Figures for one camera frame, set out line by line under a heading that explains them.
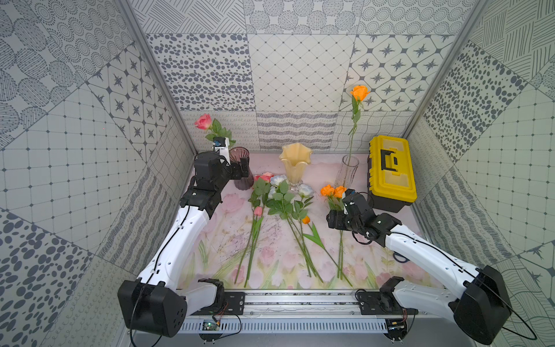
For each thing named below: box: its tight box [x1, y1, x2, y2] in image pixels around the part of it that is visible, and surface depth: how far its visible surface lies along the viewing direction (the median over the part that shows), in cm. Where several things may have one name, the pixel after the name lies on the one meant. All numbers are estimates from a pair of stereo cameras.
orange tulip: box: [302, 215, 354, 287], surface depth 92 cm
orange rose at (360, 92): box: [347, 85, 371, 174], surface depth 87 cm
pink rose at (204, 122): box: [194, 113, 237, 148], surface depth 88 cm
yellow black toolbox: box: [367, 135, 418, 214], surface depth 92 cm
